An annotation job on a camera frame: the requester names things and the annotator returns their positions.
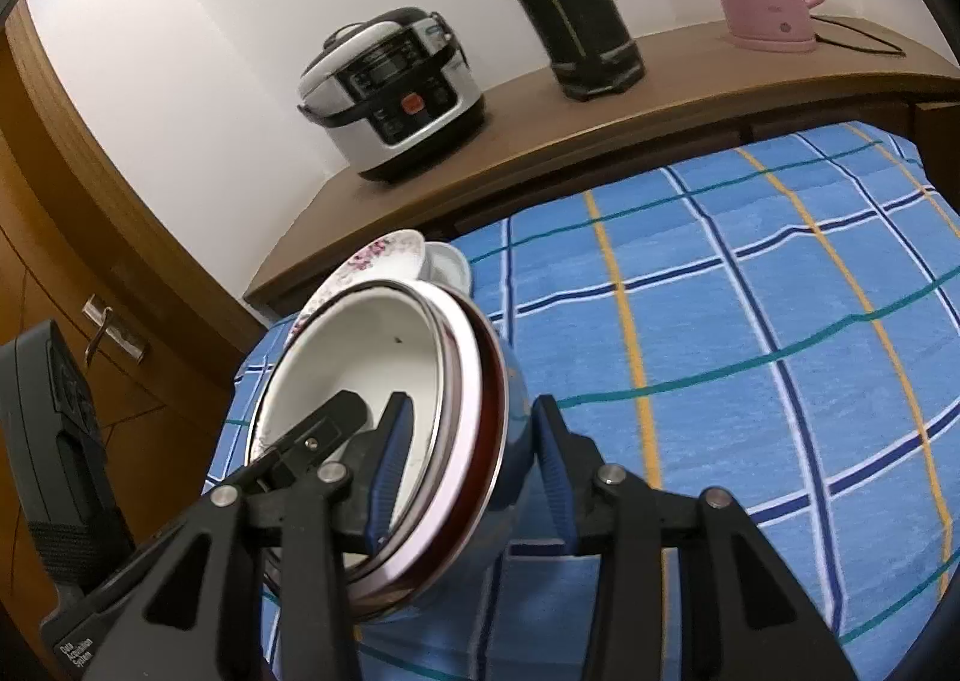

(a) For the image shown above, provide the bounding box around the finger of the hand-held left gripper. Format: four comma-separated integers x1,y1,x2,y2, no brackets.
206,391,370,502

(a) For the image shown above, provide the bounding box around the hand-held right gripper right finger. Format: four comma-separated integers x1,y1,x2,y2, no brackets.
532,394,860,681

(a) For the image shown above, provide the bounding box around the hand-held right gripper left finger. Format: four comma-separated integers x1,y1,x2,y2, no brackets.
79,392,416,681

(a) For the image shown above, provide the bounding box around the white enamel bowl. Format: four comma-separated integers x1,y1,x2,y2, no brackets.
247,280,452,566

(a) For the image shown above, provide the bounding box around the red bowl with pink inside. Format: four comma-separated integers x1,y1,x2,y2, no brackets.
349,285,512,603

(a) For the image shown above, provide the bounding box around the stainless steel bowl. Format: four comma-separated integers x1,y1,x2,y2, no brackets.
360,306,542,626

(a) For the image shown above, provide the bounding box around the floral rimmed white plate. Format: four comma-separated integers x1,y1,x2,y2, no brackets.
296,229,428,344

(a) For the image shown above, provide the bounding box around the wooden door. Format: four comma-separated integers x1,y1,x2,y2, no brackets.
0,0,271,652

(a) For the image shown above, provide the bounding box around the grey plate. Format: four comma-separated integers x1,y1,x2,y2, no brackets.
424,241,475,297

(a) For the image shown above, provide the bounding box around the blue plaid tablecloth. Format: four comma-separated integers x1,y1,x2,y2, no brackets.
202,118,960,681

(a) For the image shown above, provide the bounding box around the black and silver rice cooker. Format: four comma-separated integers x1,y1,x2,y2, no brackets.
296,8,487,184

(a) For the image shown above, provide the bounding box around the wooden sideboard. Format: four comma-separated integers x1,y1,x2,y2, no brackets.
244,13,960,318

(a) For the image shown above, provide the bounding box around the tall black thermos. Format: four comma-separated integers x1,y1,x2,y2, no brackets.
454,0,647,101

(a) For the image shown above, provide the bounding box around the metal door handle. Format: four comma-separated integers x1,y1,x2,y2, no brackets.
81,295,147,361

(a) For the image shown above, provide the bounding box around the black kettle cable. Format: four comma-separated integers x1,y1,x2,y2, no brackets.
810,13,905,58

